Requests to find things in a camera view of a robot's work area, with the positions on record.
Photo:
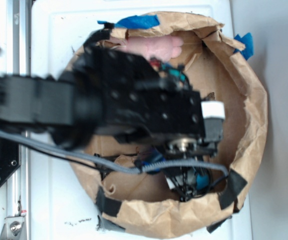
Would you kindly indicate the blue tape top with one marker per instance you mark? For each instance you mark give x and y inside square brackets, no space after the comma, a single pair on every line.
[134,22]

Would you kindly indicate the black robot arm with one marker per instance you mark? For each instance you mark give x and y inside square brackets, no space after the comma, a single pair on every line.
[70,108]

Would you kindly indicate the blue tape right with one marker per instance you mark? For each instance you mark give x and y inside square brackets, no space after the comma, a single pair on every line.
[247,40]

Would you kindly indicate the blue ball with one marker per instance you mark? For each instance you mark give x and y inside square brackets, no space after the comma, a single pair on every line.
[202,182]

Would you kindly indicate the brown rock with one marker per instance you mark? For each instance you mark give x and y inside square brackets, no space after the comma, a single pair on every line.
[211,96]

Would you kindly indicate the blue tape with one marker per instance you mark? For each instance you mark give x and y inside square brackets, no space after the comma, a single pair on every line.
[247,40]
[134,22]

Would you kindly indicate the pink plush bunny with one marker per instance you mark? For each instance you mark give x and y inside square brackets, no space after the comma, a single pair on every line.
[163,48]

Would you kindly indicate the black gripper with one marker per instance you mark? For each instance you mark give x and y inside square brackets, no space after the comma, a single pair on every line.
[140,106]

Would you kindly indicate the aluminium frame rail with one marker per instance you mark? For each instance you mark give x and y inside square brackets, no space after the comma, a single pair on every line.
[17,53]

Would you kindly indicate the brown paper bag bin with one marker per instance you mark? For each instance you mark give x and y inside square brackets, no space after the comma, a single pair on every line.
[143,204]

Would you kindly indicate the metal corner bracket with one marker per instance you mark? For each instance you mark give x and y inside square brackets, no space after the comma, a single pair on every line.
[14,228]

